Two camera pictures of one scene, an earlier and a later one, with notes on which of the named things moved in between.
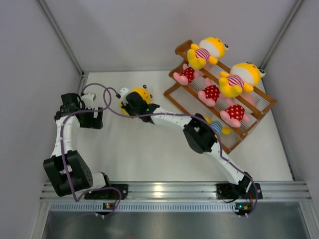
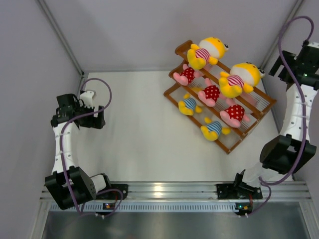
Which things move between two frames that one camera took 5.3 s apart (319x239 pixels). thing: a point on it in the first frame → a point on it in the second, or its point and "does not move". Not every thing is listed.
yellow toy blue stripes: [143, 92] → [188, 105]
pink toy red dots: [211, 94] does not move
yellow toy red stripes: [208, 51] does not move
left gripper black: [96, 122] does not move
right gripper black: [126, 106] → [289, 57]
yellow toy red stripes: [244, 76] does not move
